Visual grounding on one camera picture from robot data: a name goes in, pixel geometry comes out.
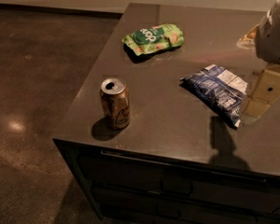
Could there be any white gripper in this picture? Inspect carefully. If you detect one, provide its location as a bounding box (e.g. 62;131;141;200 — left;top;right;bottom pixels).
236;0;280;118

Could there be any blue chip bag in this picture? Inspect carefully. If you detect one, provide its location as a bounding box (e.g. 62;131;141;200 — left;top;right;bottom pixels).
180;64;247;129

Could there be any green snack bag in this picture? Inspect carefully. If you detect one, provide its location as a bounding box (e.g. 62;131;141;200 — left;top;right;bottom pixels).
121;23;184;56

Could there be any orange soda can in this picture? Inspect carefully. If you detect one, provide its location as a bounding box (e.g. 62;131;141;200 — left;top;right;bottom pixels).
100;77;130;130

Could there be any dark drawer cabinet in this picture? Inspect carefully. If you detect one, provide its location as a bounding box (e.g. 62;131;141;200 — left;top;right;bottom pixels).
54;138;280;224

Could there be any top drawer handle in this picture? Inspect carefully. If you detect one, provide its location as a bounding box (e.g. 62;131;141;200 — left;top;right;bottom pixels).
101;150;268;185

